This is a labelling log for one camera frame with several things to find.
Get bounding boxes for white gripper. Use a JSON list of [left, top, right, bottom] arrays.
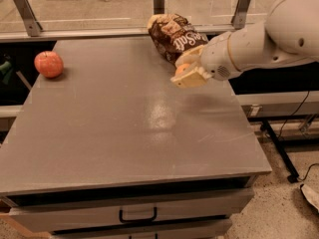
[[170, 32, 241, 88]]

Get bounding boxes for orange fruit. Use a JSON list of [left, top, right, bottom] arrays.
[[175, 63, 190, 75]]

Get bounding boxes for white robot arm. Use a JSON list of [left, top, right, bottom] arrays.
[[171, 0, 319, 88]]

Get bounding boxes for brown chip bag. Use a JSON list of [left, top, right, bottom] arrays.
[[148, 14, 207, 64]]

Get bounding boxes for black stand leg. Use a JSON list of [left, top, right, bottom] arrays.
[[260, 119, 299, 183]]

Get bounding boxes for red apple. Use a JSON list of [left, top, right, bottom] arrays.
[[34, 51, 64, 79]]

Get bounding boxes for grey lower drawer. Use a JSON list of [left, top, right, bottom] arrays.
[[50, 219, 232, 239]]

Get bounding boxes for grey drawer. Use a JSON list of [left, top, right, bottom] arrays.
[[9, 188, 254, 232], [50, 219, 232, 239]]

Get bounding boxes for grey top drawer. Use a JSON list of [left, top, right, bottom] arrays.
[[9, 188, 254, 232]]

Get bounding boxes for right metal bracket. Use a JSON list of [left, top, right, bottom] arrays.
[[231, 0, 251, 30]]

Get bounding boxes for metal bracket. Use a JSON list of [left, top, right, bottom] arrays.
[[153, 0, 164, 14], [13, 0, 42, 37], [231, 0, 251, 30]]

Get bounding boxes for middle metal bracket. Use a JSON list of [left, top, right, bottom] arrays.
[[153, 0, 164, 14]]

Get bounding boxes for black cable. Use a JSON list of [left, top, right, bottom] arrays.
[[277, 90, 319, 182]]

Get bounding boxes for black drawer handle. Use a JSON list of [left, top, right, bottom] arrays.
[[119, 207, 158, 224]]

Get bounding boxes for left metal bracket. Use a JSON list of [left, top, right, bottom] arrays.
[[13, 0, 42, 37]]

